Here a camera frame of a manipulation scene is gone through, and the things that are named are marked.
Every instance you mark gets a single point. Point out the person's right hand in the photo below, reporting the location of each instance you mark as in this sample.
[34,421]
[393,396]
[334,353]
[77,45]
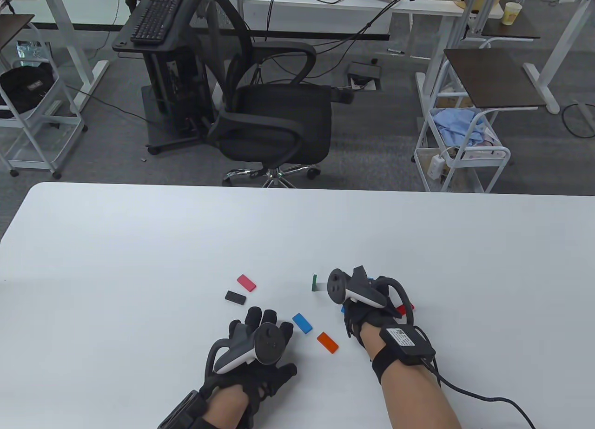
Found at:
[367,315]

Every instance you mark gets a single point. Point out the person's left hand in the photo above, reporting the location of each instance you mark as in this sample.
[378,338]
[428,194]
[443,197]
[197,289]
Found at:
[274,378]

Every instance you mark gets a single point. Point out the grey white handheld controller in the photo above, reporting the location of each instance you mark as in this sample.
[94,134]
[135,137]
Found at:
[267,343]
[360,292]

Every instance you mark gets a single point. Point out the red domino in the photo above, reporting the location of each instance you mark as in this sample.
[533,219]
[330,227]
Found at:
[403,310]

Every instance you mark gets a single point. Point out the orange domino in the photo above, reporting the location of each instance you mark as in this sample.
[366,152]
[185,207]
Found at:
[327,343]

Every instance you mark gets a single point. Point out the green domino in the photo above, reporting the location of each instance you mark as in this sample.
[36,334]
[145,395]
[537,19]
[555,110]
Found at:
[314,284]

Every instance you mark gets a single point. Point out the black domino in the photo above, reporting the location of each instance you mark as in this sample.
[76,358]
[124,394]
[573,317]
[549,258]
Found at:
[235,297]

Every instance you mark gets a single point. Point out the pink domino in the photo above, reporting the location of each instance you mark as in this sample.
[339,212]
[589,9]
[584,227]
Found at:
[246,282]

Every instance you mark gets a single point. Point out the white power strip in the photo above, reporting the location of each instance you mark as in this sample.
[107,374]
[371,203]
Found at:
[435,166]

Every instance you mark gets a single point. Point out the white rolling utility cart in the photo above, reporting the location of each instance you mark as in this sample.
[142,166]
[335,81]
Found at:
[56,117]
[499,155]

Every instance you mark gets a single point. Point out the light blue cloth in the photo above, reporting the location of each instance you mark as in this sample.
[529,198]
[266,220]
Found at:
[458,124]

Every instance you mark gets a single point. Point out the black office chair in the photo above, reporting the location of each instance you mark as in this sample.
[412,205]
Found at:
[279,117]

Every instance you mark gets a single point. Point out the cardboard box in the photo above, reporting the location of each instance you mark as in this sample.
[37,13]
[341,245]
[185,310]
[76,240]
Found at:
[455,102]

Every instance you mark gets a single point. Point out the grey floor power box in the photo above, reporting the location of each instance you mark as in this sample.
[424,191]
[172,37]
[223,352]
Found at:
[365,71]

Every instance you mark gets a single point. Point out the dark brown side table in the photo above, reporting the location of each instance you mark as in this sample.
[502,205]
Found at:
[511,31]
[497,78]
[14,29]

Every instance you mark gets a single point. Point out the black rolling computer stand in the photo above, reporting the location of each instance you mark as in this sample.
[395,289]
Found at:
[162,71]

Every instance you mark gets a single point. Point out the yellow white paper cup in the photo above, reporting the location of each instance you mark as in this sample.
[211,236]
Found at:
[511,14]

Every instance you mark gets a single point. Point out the black keyboard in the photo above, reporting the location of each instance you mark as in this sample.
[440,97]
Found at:
[155,17]

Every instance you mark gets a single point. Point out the black bag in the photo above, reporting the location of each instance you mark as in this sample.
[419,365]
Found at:
[25,87]

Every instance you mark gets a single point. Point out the clear plastic packet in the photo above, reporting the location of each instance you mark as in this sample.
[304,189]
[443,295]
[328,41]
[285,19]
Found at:
[30,52]

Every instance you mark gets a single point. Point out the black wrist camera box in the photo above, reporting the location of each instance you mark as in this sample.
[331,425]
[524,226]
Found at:
[183,412]
[409,345]

